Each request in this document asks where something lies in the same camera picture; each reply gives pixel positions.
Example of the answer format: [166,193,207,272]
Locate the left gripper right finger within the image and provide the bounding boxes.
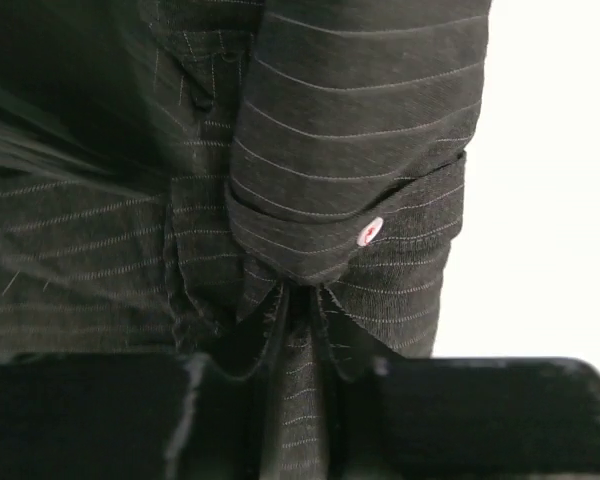
[311,290,600,479]

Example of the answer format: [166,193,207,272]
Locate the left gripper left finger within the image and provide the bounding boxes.
[0,287,289,479]

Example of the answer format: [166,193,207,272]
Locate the dark pinstriped long sleeve shirt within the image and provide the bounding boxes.
[0,0,491,480]

